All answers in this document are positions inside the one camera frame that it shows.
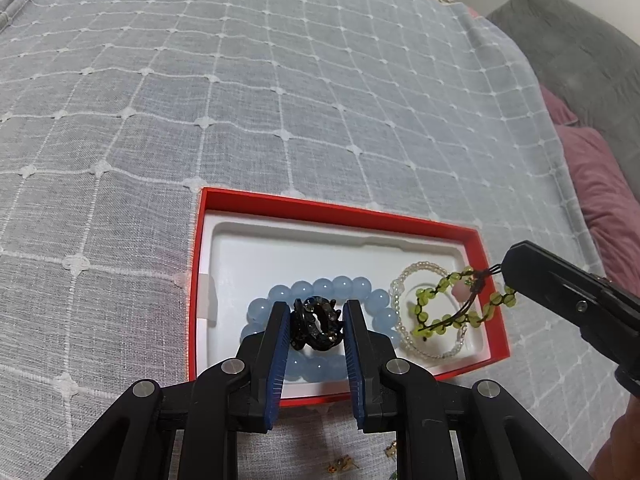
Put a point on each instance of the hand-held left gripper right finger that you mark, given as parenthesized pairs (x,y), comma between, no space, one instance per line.
(356,360)

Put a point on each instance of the white plastic box insert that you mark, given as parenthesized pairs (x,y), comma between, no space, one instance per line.
(300,250)

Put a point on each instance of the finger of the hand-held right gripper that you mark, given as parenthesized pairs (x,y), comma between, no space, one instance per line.
(540,272)

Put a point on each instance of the grey cushion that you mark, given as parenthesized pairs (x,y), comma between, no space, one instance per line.
(580,45)

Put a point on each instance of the grey checked blanket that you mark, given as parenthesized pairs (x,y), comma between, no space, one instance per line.
(250,85)

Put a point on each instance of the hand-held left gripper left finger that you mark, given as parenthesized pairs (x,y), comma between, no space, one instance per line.
(278,360)

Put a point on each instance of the small gold earring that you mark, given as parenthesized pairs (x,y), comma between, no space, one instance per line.
(341,465)
(391,452)

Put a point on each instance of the pink cloth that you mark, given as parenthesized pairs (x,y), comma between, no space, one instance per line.
(557,105)

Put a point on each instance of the person's right forearm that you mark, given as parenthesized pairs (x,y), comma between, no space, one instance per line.
(620,445)

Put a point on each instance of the red cardboard box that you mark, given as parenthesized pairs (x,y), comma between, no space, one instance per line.
(345,212)

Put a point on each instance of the pink pillow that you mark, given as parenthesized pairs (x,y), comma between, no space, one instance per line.
(605,185)

